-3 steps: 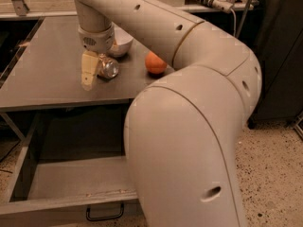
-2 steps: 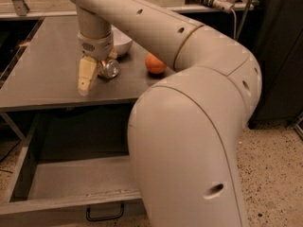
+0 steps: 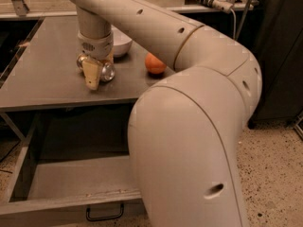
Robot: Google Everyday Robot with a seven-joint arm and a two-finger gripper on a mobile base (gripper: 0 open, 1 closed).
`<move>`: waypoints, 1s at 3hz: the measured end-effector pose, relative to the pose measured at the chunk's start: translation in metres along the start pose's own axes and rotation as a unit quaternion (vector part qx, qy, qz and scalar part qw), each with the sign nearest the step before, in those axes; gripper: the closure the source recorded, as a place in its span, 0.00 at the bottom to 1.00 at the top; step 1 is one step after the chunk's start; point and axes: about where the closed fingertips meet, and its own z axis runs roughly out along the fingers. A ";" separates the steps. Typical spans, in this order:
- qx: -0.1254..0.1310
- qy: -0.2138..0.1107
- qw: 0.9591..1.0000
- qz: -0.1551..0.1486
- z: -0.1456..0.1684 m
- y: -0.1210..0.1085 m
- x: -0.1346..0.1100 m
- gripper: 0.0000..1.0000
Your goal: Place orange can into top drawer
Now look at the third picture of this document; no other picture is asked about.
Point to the grey cabinet counter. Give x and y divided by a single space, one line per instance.
47 77

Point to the black drawer handle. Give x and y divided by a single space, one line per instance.
103 212

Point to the metal railing post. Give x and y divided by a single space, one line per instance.
20 7

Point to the orange fruit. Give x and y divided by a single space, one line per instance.
154 65

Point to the open grey top drawer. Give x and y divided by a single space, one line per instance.
69 161

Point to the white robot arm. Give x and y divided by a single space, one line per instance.
184 129

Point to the crushed orange soda can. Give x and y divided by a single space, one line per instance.
107 69

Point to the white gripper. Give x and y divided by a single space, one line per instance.
96 46

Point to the white ceramic bowl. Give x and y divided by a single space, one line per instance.
122 43

